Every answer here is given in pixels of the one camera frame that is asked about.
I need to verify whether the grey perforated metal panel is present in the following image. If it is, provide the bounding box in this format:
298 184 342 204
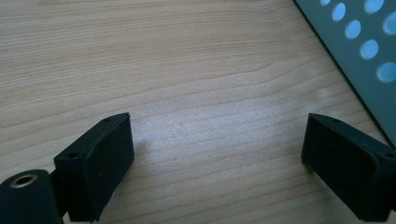
292 0 396 147

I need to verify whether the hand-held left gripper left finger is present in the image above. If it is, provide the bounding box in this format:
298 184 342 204
53 112 135 223

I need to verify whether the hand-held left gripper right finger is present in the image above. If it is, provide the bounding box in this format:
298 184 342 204
301 113 396 223

